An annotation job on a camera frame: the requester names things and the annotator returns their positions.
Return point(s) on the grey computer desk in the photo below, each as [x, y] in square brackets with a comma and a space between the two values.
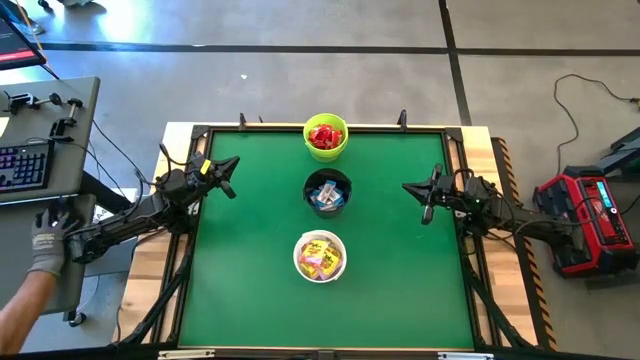
[30, 150]

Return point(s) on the black flat screen monitor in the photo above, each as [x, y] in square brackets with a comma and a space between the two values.
[15, 47]

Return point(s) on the silver metal bracket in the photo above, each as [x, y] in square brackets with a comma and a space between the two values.
[185, 354]
[465, 356]

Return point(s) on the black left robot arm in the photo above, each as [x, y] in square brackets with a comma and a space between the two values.
[125, 222]

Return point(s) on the yellow Sour Patch candy pack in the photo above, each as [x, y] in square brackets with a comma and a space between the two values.
[314, 251]
[307, 271]
[332, 261]

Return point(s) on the black frame clamp knob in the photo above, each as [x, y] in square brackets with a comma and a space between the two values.
[242, 121]
[402, 118]

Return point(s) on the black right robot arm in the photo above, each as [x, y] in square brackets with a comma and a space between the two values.
[540, 225]

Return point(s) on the blue white candy wrapper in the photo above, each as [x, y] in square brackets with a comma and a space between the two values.
[327, 190]
[327, 205]
[339, 200]
[316, 197]

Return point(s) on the person's forearm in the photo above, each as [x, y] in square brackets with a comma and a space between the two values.
[20, 315]

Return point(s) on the grey work glove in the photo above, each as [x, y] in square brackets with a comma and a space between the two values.
[47, 245]

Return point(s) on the dark metal stand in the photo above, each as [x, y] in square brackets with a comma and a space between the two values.
[625, 150]

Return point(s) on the yellow black hazard strip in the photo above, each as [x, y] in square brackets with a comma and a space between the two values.
[536, 290]

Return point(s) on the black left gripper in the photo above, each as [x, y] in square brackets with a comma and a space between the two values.
[195, 177]

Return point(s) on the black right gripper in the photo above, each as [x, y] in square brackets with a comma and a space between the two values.
[460, 192]

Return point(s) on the black backlit keyboard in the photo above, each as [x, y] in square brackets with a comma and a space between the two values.
[25, 165]

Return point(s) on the black plastic bucket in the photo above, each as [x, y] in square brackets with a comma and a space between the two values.
[307, 182]

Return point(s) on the white plastic bucket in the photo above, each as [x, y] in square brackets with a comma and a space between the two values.
[295, 256]

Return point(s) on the lime green plastic bucket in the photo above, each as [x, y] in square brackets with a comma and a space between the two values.
[325, 156]

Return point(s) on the red black power station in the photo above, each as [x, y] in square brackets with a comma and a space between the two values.
[590, 245]

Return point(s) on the black desk clamp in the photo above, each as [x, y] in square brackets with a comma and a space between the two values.
[62, 127]
[20, 100]

